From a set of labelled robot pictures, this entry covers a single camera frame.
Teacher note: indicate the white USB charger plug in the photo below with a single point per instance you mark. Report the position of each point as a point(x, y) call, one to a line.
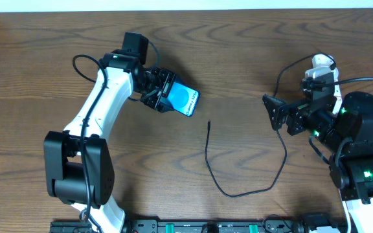
point(322, 70)

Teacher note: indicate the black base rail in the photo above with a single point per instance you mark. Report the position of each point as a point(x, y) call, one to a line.
point(273, 225)

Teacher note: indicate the blue Galaxy smartphone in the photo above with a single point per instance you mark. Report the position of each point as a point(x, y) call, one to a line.
point(183, 99)

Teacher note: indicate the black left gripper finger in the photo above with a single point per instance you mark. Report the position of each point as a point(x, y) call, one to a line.
point(162, 105)
point(178, 79)

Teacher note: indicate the white power strip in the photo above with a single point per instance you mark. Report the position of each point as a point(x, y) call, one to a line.
point(328, 61)

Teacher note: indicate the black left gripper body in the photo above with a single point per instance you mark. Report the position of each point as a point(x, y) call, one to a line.
point(158, 89)

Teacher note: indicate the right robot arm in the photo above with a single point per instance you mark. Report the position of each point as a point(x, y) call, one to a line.
point(347, 133)

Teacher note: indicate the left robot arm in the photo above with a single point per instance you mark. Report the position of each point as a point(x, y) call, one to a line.
point(78, 166)

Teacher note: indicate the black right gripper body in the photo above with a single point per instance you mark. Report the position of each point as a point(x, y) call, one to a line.
point(293, 118)

